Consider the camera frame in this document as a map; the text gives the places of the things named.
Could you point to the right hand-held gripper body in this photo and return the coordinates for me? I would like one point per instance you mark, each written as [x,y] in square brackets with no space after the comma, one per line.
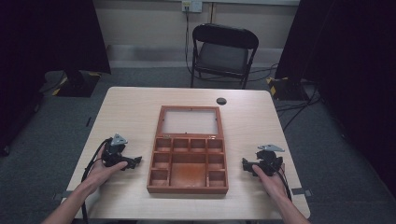
[270,161]

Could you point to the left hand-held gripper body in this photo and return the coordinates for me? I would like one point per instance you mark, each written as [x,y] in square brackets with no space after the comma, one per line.
[113,153]

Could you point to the wooden compartment box with window lid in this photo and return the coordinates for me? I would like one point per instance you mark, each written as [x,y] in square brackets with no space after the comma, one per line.
[188,161]

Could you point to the person's right hand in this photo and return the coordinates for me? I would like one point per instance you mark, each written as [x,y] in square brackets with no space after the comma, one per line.
[271,183]

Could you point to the person's left hand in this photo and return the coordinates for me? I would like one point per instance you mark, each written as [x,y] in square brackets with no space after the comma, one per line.
[101,172]

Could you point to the grey tape strip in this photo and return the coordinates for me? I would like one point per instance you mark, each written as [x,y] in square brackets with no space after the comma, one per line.
[302,192]
[62,195]

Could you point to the round black table grommet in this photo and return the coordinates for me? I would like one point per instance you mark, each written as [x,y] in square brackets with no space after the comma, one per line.
[221,101]

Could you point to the black stand base yellow tape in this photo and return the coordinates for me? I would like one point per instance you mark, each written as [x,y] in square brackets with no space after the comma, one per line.
[79,84]
[288,88]

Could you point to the black folding chair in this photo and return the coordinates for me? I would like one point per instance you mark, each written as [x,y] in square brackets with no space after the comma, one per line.
[222,56]

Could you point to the dark curtain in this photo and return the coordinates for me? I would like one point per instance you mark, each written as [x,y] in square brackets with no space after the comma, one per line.
[351,77]
[46,46]

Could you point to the white wall socket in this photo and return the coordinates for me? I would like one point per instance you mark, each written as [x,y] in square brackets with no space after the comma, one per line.
[191,5]

